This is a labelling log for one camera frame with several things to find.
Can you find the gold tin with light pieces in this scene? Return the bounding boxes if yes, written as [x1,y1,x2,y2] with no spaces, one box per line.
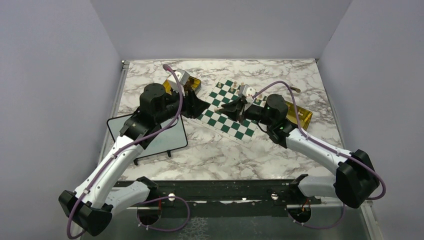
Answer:
[285,101,313,130]

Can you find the small whiteboard with stand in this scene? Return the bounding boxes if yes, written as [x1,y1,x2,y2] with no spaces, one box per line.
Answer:
[106,114,188,166]

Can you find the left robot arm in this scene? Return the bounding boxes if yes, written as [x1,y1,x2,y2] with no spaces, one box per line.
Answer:
[58,83,210,240]

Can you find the beige stapler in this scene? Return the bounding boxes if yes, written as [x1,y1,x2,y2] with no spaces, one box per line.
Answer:
[290,86,301,93]

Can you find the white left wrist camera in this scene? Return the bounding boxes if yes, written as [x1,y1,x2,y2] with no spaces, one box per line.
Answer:
[166,68,190,91]

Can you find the gold tin with dark pieces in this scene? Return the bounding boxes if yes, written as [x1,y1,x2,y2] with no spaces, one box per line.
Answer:
[162,75,202,96]

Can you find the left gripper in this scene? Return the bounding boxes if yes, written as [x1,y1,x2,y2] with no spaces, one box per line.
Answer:
[155,83,211,125]

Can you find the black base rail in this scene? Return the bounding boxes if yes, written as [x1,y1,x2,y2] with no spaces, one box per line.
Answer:
[136,176,321,218]

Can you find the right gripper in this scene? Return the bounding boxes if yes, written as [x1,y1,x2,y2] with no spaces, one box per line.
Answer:
[219,96,275,127]

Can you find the green white chess board mat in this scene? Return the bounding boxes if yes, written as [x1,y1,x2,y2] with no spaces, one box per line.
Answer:
[195,78,269,148]

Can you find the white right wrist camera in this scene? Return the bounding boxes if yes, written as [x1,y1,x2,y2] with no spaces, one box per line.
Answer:
[238,84,256,104]

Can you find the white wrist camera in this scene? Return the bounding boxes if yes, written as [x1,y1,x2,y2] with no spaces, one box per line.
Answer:
[238,84,256,104]
[166,68,190,91]

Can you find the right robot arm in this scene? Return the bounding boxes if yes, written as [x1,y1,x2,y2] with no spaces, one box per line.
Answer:
[216,94,380,209]

